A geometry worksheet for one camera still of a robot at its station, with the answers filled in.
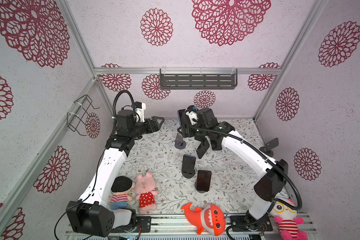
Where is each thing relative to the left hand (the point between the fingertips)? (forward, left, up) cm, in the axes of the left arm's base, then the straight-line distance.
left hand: (158, 122), depth 73 cm
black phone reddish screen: (-19, -23, -26) cm, 39 cm away
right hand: (+2, -12, -4) cm, 13 cm away
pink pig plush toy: (-23, +8, -26) cm, 36 cm away
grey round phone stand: (+7, -11, -29) cm, 31 cm away
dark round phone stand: (-23, -21, -31) cm, 44 cm away
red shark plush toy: (-38, -24, -24) cm, 51 cm away
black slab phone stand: (-14, -15, -29) cm, 36 cm away
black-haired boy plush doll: (-23, +21, -25) cm, 40 cm away
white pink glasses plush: (-37, -61, -27) cm, 76 cm away
